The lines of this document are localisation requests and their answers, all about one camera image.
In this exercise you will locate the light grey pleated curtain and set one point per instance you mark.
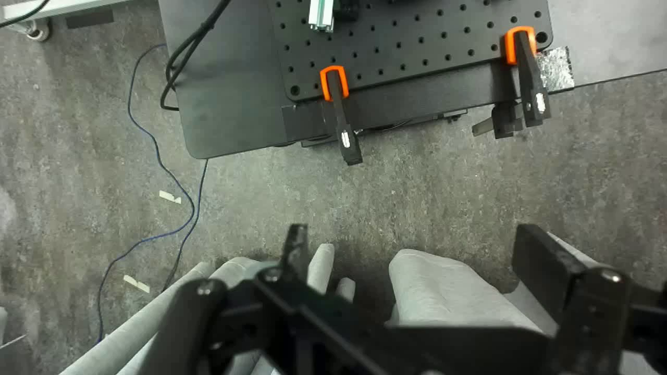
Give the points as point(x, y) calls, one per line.
point(445, 292)

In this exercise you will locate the short aluminium extrusion piece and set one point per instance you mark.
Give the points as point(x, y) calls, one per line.
point(318, 15)

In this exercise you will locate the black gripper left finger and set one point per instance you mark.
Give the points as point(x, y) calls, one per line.
point(230, 326)

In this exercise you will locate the orange black bar clamp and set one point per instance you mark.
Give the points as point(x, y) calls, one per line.
point(532, 84)
point(340, 118)

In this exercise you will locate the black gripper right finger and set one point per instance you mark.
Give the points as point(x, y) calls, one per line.
point(590, 314)

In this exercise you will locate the grey caster wheel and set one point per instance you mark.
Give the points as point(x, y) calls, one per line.
point(36, 29)

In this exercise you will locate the white tape scrap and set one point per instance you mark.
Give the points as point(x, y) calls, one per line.
point(169, 197)
point(137, 284)

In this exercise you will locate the silver foil patch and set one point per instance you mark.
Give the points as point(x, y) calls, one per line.
point(557, 67)

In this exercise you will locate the black perforated breadboard plate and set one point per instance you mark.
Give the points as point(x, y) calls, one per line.
point(418, 43)

